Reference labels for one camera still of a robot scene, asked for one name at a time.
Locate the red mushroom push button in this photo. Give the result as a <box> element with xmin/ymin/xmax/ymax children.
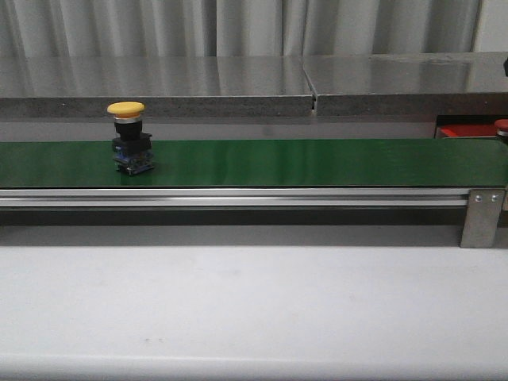
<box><xmin>494</xmin><ymin>118</ymin><xmax>508</xmax><ymax>140</ymax></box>

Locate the grey stone countertop shelf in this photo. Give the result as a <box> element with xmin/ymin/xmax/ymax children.
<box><xmin>1</xmin><ymin>52</ymin><xmax>507</xmax><ymax>118</ymax></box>

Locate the red plastic tray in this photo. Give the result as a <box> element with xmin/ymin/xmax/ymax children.
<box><xmin>435</xmin><ymin>124</ymin><xmax>498</xmax><ymax>139</ymax></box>

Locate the green conveyor belt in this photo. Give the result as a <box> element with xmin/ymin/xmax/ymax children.
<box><xmin>1</xmin><ymin>138</ymin><xmax>507</xmax><ymax>188</ymax></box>

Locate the grey pleated curtain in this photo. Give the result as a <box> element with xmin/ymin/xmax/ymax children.
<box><xmin>1</xmin><ymin>1</ymin><xmax>482</xmax><ymax>58</ymax></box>

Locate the steel conveyor support bracket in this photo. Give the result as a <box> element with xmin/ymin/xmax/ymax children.
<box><xmin>460</xmin><ymin>188</ymin><xmax>506</xmax><ymax>248</ymax></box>

